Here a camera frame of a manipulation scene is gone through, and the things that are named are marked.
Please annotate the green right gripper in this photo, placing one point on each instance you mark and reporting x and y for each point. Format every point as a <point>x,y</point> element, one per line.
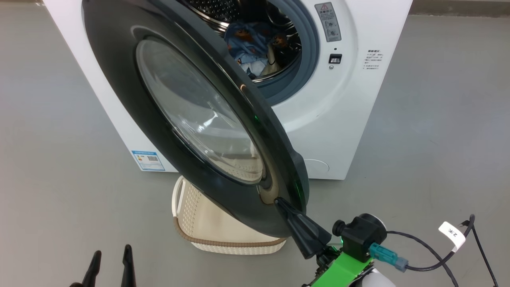
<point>338,271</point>

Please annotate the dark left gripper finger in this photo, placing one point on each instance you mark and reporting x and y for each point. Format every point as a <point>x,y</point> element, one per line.
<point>92,275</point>
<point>128,271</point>

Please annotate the cream printed garment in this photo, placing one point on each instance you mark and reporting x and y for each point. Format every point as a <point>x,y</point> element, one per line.
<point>273,63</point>

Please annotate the blue printed garment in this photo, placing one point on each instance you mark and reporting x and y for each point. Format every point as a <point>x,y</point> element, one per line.
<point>255,44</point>

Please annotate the black round washer door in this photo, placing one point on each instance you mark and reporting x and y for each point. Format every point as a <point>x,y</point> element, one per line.
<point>119,59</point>

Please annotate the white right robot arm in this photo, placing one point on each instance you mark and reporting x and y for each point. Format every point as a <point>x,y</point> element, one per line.
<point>374,279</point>

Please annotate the white front-load washing machine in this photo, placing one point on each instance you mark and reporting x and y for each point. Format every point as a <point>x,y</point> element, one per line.
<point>338,119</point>

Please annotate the grey rubber door gasket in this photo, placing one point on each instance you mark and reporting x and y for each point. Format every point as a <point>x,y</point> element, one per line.
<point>308,59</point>

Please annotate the black door latch socket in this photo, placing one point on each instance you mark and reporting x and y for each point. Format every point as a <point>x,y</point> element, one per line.
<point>335,59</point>

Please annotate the stainless steel washing machine drum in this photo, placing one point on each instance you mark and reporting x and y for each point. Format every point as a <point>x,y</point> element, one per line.
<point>211,8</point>

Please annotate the round white filter cover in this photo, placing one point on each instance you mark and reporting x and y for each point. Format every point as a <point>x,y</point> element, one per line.
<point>318,169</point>

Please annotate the cream perforated laundry basket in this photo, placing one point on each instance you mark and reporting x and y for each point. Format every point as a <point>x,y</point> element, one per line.
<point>223,239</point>

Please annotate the blue energy label sticker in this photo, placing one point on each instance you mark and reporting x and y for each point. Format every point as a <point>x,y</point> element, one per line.
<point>148,161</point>

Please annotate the small printed text label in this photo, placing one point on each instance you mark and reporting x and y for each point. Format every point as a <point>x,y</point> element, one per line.
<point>373,59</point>

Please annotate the grey warning sticker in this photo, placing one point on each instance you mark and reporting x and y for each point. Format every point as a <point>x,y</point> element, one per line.
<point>328,22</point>

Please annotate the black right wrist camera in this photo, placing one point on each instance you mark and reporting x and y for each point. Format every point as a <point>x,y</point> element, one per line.
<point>362,237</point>

